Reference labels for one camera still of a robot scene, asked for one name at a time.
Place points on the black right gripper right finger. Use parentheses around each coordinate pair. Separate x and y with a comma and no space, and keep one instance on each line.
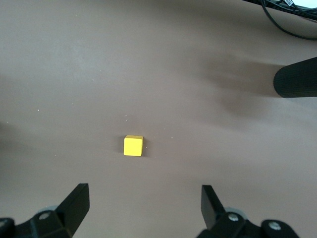
(213,210)

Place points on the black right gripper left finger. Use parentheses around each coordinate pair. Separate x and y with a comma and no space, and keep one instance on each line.
(71,210)

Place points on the yellow wooden cube block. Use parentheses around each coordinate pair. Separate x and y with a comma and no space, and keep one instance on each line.
(133,146)

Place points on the brown paper table cover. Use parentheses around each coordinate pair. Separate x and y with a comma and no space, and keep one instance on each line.
(123,74)

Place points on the black ribbed cylinder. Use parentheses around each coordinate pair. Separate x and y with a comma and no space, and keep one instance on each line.
(297,79)

